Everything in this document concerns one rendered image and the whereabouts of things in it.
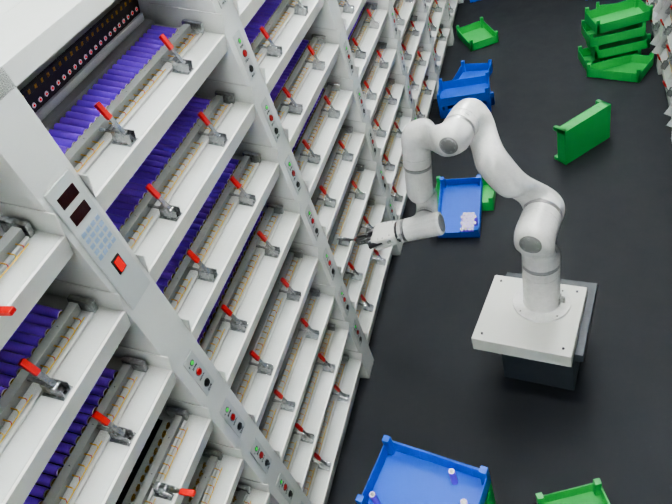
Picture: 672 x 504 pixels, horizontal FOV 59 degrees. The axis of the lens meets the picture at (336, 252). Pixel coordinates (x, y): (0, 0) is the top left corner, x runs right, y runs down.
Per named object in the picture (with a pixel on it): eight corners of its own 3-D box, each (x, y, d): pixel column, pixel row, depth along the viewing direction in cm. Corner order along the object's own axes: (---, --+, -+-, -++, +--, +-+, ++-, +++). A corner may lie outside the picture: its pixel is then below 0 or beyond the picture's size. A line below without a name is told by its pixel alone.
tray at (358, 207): (375, 179, 256) (376, 161, 249) (340, 283, 216) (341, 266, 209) (330, 170, 259) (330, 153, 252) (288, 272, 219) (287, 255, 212)
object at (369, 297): (393, 242, 281) (396, 222, 271) (366, 346, 242) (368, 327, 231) (352, 234, 284) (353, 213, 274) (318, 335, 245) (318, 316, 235)
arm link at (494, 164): (531, 250, 185) (544, 218, 195) (565, 238, 176) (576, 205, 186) (430, 130, 173) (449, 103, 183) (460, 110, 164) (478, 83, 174)
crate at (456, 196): (480, 237, 280) (478, 229, 274) (438, 238, 288) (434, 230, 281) (483, 182, 292) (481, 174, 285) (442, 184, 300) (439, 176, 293)
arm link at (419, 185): (410, 143, 199) (416, 213, 219) (400, 171, 188) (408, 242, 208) (437, 144, 196) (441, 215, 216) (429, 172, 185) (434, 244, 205)
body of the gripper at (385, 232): (403, 248, 210) (375, 253, 216) (408, 228, 217) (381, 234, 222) (394, 233, 206) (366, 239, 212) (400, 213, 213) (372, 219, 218)
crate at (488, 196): (496, 184, 304) (495, 172, 299) (493, 210, 291) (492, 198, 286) (438, 187, 315) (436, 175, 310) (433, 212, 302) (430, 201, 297)
